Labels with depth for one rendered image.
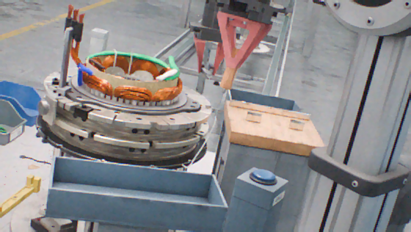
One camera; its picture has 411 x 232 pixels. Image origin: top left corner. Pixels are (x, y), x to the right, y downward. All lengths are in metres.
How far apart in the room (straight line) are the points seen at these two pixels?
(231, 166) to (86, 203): 0.43
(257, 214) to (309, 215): 0.22
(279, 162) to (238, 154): 0.08
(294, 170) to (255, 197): 0.19
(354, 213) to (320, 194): 0.05
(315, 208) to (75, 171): 0.36
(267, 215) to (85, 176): 0.32
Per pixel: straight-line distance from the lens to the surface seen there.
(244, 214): 1.07
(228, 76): 0.89
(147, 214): 0.86
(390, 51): 0.77
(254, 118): 1.25
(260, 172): 1.07
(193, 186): 0.96
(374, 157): 0.80
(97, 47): 1.24
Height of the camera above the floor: 1.44
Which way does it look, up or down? 18 degrees down
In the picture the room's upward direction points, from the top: 12 degrees clockwise
